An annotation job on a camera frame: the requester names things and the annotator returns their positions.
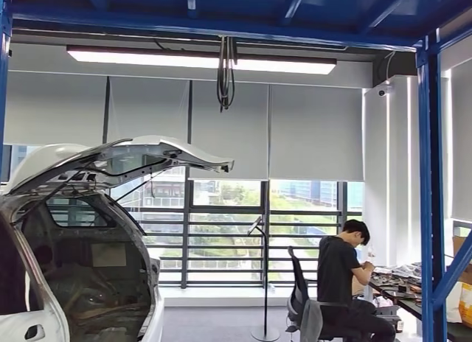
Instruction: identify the white bag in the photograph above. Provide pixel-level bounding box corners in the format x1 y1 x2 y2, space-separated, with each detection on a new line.
446 281 462 324

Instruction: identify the blue metal shelf rack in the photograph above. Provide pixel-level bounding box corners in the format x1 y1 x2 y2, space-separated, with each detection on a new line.
0 0 472 342

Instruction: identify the black hanging cable bundle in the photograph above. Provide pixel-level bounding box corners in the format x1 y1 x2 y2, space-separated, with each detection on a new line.
216 35 238 112

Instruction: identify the black floor tablet stand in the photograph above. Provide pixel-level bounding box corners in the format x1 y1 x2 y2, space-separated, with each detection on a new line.
248 216 280 342

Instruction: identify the yellow bag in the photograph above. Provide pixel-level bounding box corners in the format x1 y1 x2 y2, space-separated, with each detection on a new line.
458 282 472 329

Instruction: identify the white ceiling light strip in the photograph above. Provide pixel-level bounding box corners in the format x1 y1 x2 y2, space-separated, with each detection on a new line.
66 46 338 76

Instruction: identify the white car tailgate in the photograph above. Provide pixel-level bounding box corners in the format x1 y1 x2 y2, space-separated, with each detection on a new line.
11 135 236 197

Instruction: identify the white car body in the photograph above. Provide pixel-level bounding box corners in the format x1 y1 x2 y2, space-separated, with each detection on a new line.
0 143 165 342

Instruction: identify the black desk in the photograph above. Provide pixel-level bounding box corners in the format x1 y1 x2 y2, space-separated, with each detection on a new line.
369 273 472 342

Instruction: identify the grey roller blind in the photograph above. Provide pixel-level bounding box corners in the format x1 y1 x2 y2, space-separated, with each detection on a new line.
192 80 270 181
270 84 365 183
109 76 190 150
3 70 107 148

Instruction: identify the brown cardboard box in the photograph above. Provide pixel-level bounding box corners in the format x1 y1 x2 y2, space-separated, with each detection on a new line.
452 235 472 287

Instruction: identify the black office chair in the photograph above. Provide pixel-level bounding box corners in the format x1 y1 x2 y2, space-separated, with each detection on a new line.
285 245 366 342

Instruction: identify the grey jacket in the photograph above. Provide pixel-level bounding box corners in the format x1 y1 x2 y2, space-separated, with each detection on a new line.
300 299 324 342

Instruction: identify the person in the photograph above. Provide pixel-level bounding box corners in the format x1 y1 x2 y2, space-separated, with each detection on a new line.
316 219 397 342

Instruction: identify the black window railing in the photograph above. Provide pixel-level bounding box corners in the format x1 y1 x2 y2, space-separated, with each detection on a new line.
48 203 364 287

